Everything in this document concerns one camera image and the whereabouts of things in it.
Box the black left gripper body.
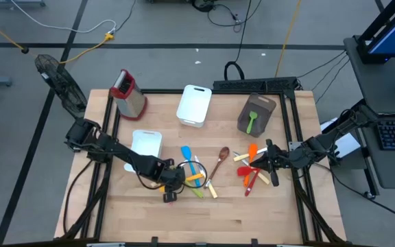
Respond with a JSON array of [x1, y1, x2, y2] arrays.
[[156, 158, 187, 203]]

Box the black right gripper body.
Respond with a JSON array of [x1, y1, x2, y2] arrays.
[[266, 139, 290, 188]]

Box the orange silicone spatula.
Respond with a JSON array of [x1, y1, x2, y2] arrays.
[[243, 143, 259, 188]]

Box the red silicone spatula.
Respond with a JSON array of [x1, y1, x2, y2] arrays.
[[237, 165, 259, 178]]

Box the yellow silicone spatula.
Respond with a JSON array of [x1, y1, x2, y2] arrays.
[[158, 173, 206, 193]]

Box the red silicone spoon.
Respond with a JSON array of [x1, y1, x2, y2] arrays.
[[244, 167, 262, 198]]

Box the brown wooden spoon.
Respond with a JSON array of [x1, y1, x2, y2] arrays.
[[204, 146, 231, 189]]

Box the green silicone spatula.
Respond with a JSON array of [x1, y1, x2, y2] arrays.
[[246, 110, 259, 134]]

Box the white plastic bin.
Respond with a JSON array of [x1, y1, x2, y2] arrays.
[[123, 129, 163, 174], [176, 84, 213, 128]]

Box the grey translucent plastic bin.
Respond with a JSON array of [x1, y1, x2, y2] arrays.
[[237, 93, 277, 138]]

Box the white paper sheet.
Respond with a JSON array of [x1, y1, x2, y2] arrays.
[[320, 117, 356, 158]]

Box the black perforated power box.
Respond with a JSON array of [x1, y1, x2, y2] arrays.
[[213, 77, 301, 93]]

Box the steel box grater red trim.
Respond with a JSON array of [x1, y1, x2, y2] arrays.
[[109, 68, 149, 121]]

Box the grey equipment cart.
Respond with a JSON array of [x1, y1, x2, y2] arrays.
[[320, 34, 395, 200]]

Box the black floor fan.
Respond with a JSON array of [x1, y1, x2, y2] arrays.
[[34, 54, 88, 119]]

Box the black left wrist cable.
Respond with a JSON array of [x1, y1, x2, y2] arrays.
[[139, 159, 208, 190]]

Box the black aluminium table frame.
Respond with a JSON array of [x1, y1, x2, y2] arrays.
[[60, 88, 348, 245]]

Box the thin black cable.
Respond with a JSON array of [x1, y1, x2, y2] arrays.
[[315, 59, 351, 105], [296, 50, 348, 80], [311, 54, 350, 92]]

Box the black looped cable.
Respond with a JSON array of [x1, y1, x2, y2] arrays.
[[223, 0, 253, 82]]

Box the dark arm supply cable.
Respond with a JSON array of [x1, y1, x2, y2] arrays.
[[62, 159, 94, 234]]

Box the black floor cable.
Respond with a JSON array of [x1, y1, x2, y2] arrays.
[[312, 161, 395, 226]]

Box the yellow hanging cable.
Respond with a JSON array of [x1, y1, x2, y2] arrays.
[[274, 0, 303, 78]]

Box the yellow extension cable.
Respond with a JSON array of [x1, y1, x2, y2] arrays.
[[59, 32, 115, 65]]

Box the black cable bundle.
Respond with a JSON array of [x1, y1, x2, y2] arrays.
[[190, 0, 263, 34]]

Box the white floor cable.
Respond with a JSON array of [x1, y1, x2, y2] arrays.
[[10, 0, 117, 34]]

